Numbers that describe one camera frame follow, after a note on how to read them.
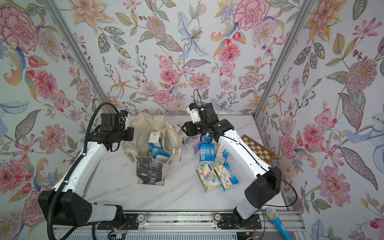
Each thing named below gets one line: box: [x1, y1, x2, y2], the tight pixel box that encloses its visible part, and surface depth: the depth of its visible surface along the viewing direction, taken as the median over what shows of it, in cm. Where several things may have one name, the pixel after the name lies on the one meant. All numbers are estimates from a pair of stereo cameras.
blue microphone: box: [265, 207, 293, 240], surface depth 75 cm
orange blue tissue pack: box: [214, 162, 240, 192], surface depth 84 cm
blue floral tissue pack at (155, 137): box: [148, 131, 163, 148], surface depth 94 cm
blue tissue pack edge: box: [199, 143, 216, 162], surface depth 95 cm
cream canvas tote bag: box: [123, 112, 183, 186], surface depth 85 cm
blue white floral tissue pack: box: [215, 144, 229, 165], surface depth 92 cm
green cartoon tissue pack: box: [196, 163, 222, 193], surface depth 85 cm
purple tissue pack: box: [186, 134, 201, 156], surface depth 97 cm
